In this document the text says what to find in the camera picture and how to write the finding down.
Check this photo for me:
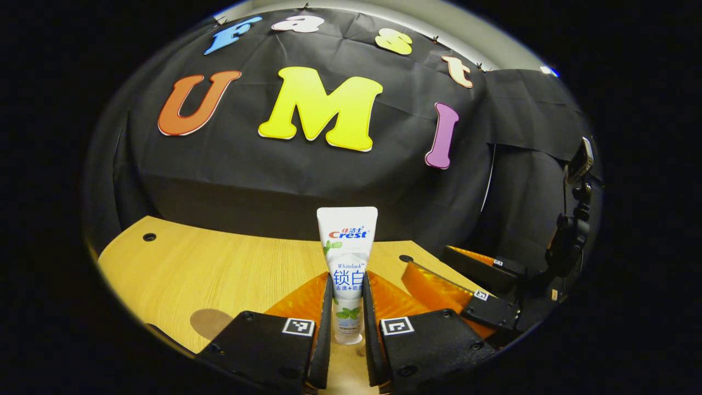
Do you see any wooden desktop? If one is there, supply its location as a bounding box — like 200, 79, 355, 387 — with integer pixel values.
98, 216, 486, 395

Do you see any brown round coaster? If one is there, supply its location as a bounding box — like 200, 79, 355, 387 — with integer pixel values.
190, 308, 234, 341

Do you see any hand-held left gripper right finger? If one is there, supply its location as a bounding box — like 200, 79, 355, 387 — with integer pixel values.
362, 270, 497, 393

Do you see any black backdrop cloth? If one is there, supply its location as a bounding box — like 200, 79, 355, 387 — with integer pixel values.
85, 7, 604, 258

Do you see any white toothpaste tube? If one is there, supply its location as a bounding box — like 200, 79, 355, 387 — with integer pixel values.
316, 206, 379, 346

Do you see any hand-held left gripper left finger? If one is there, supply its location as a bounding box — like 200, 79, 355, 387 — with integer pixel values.
196, 272, 334, 395

